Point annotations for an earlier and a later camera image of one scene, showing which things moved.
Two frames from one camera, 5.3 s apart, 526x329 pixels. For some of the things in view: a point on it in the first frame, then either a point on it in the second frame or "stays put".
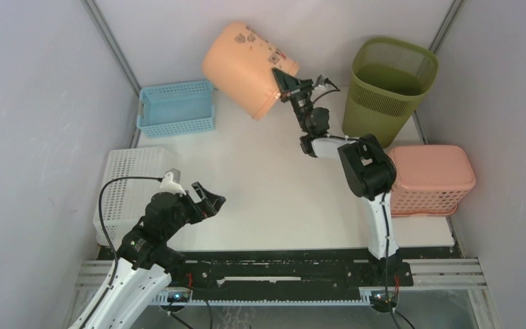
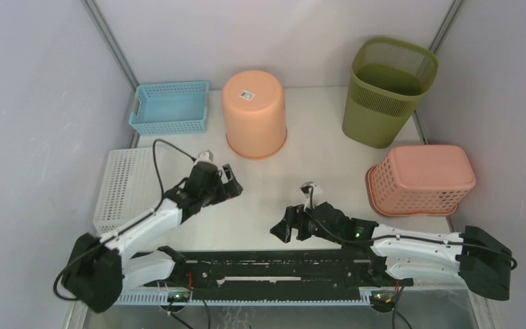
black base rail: x=287 y=270 stays put
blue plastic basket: x=177 y=108 stays put
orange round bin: x=238 y=63 to x=254 y=108
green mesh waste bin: x=389 y=79 stays put
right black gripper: x=287 y=83 to x=294 y=217
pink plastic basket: x=431 y=179 stays put
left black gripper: x=209 y=204 to x=227 y=190
